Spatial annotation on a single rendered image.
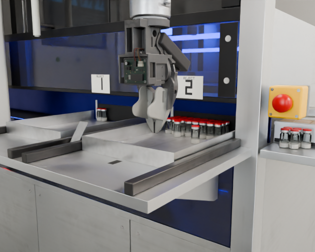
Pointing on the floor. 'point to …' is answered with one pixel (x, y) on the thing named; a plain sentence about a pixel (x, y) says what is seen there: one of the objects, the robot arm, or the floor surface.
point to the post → (252, 121)
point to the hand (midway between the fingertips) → (157, 126)
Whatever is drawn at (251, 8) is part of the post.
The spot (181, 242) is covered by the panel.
